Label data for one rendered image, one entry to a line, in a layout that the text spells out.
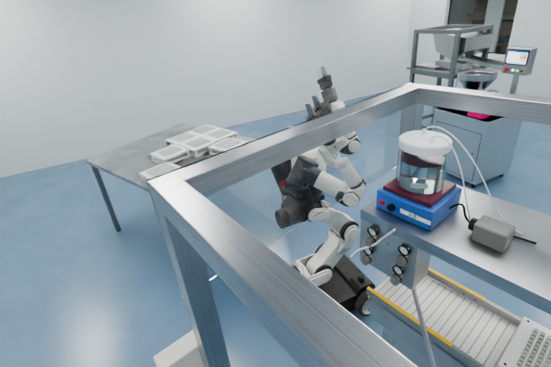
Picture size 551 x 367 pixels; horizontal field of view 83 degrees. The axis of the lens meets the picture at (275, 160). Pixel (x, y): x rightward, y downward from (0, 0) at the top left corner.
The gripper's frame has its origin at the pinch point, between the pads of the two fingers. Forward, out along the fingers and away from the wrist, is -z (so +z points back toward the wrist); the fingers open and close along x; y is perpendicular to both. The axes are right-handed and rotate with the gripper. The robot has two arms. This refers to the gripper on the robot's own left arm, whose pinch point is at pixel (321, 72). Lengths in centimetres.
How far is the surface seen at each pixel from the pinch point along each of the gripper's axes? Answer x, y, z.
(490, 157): -81, -190, 124
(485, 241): 106, 20, 73
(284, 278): 140, 83, 40
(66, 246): -173, 234, 64
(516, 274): 115, 22, 78
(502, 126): -69, -201, 95
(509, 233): 110, 16, 71
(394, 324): 70, 38, 111
